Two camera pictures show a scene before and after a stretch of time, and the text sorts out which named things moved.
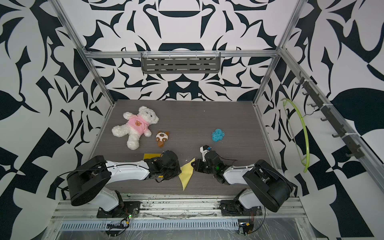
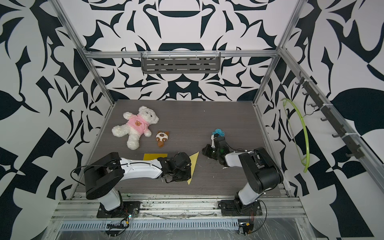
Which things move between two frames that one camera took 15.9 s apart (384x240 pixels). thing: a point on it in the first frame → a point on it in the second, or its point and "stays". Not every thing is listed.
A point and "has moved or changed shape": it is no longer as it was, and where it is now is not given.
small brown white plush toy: [161, 137] stays
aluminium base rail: [181, 207] stays
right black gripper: [197, 167] → [206, 152]
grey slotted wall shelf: [208, 64] stays
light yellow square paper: [186, 172] has moved or changed shape
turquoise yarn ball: [217, 135] stays
